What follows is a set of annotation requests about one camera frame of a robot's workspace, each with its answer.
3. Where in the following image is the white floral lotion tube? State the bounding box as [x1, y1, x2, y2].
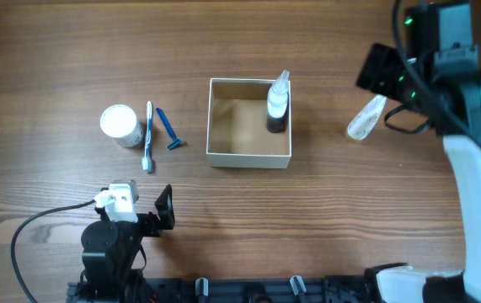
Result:
[345, 94, 387, 141]

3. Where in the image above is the dark mouthwash spray bottle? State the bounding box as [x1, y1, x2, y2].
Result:
[265, 70, 290, 133]

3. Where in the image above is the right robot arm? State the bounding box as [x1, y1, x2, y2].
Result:
[356, 1, 481, 302]

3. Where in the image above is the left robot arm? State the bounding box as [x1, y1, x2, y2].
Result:
[81, 180, 175, 302]

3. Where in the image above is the blue white toothbrush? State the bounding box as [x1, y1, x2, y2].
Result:
[142, 101, 153, 173]

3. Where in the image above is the blue disposable razor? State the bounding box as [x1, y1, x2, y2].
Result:
[156, 108, 182, 151]

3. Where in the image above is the clear cotton swab tub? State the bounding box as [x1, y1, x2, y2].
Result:
[99, 104, 143, 148]

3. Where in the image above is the beige open cardboard box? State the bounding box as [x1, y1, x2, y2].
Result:
[206, 78, 292, 169]

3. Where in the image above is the left black camera cable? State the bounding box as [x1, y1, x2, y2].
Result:
[9, 199, 97, 303]

